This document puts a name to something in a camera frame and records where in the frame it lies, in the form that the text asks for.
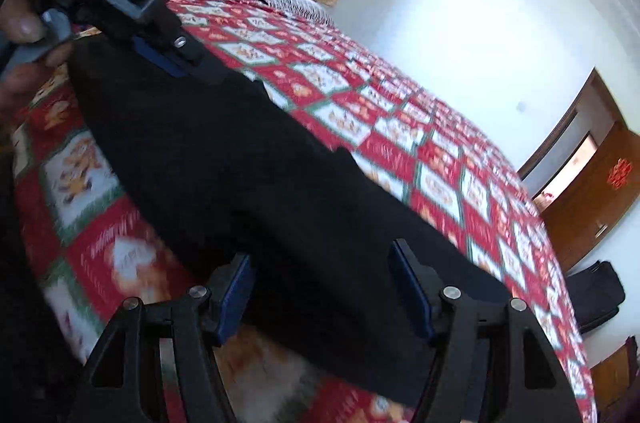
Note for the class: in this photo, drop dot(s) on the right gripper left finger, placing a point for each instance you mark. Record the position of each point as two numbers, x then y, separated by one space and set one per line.
202 321

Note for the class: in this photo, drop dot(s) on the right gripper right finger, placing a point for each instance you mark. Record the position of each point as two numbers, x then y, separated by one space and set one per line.
446 321

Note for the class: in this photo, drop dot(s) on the black pants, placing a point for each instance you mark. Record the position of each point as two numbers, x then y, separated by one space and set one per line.
219 170

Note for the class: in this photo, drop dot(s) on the red checkered bed quilt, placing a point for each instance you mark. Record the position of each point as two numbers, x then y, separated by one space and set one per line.
89 246

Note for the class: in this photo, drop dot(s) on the black folding chair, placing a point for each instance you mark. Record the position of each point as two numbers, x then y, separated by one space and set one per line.
596 294

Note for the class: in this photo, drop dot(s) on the brown wooden door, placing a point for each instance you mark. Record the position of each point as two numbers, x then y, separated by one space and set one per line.
596 200

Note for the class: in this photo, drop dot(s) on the wooden dresser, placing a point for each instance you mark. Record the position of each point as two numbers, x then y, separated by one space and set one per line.
616 384

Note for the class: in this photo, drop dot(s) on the grey striped pillow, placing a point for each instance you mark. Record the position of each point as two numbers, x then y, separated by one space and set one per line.
309 10

